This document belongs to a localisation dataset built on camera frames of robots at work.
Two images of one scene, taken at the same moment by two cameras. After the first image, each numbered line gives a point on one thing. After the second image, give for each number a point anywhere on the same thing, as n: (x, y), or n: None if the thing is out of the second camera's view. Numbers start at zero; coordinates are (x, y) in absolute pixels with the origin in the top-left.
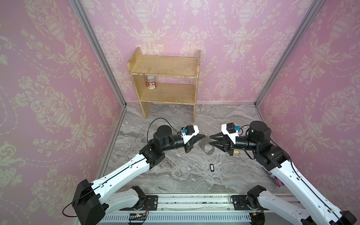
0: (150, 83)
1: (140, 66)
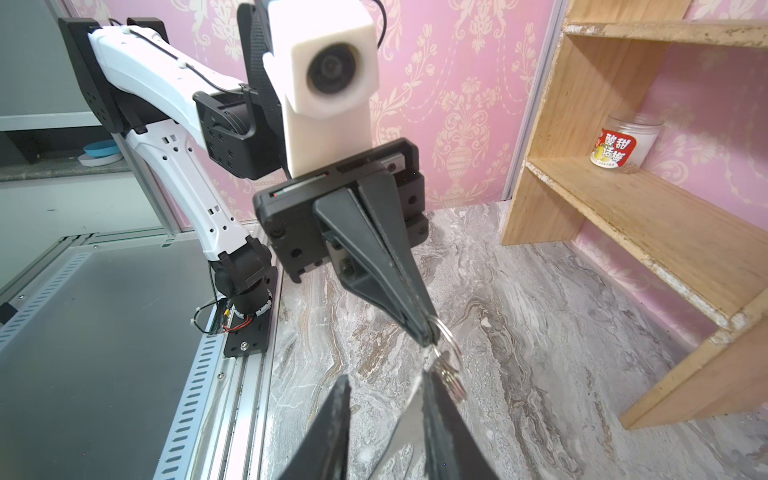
0: (623, 141)
1: (712, 254)
